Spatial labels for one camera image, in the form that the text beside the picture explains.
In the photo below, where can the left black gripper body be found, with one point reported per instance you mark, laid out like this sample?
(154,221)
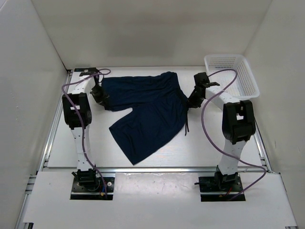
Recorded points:
(98,94)

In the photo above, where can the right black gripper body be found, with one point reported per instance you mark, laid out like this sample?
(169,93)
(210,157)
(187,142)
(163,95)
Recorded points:
(194,99)

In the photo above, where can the navy blue shorts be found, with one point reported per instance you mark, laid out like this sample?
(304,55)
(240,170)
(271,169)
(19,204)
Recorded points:
(159,112)

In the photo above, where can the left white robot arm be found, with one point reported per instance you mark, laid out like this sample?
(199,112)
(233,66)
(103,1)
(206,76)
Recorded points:
(78,117)

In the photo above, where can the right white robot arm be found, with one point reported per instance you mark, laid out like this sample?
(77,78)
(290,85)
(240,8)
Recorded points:
(237,125)

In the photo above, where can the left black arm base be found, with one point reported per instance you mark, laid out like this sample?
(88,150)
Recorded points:
(95,191)

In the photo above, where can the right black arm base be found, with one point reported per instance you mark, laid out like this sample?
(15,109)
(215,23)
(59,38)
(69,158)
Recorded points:
(211,192)

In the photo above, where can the blue corner label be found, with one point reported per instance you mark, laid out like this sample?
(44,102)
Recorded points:
(81,69)

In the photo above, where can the white plastic mesh basket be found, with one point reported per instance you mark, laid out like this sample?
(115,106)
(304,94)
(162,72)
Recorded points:
(232,68)

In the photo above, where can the aluminium left rail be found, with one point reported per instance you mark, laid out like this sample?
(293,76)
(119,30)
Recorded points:
(51,136)

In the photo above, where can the aluminium rail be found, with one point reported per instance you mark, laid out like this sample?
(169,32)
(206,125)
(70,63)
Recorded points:
(51,136)
(255,152)
(152,169)

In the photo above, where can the aluminium front rail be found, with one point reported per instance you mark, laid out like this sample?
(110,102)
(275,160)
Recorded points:
(152,169)

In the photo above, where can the aluminium right rail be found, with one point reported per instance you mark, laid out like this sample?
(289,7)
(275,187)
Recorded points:
(255,152)

